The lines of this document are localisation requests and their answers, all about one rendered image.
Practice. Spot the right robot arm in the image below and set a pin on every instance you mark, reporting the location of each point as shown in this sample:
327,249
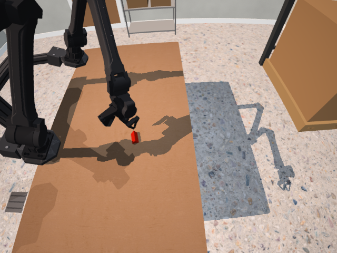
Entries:
19,18

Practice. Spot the red block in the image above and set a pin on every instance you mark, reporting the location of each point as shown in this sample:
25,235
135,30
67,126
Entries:
134,137

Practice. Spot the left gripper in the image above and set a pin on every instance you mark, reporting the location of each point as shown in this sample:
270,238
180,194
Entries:
129,123

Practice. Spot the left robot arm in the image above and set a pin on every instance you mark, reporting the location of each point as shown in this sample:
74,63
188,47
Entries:
76,36

